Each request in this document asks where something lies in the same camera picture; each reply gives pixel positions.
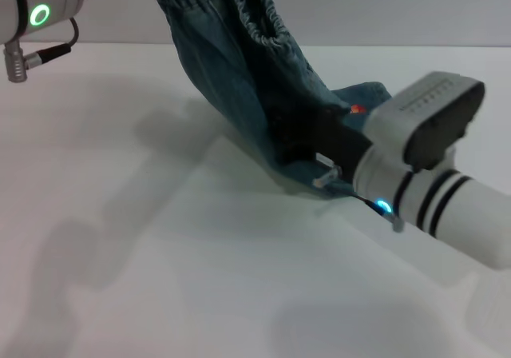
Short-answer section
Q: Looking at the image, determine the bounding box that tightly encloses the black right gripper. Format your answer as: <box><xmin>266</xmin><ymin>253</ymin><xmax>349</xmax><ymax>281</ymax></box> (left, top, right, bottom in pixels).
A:
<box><xmin>266</xmin><ymin>102</ymin><xmax>374</xmax><ymax>178</ymax></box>

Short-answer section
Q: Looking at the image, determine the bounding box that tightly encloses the blue denim shorts cartoon print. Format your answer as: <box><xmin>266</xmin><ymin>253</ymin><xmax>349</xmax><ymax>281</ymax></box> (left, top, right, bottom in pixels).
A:
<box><xmin>147</xmin><ymin>0</ymin><xmax>394</xmax><ymax>201</ymax></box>

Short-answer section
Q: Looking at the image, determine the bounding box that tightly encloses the black cable with silver plug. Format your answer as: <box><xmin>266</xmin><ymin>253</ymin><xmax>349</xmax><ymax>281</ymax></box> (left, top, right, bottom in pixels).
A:
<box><xmin>2</xmin><ymin>16</ymin><xmax>80</xmax><ymax>82</ymax></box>

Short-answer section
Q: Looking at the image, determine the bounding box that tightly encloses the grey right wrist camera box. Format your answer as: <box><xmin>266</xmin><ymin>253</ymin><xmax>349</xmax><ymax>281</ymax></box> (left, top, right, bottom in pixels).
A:
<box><xmin>363</xmin><ymin>71</ymin><xmax>486</xmax><ymax>172</ymax></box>

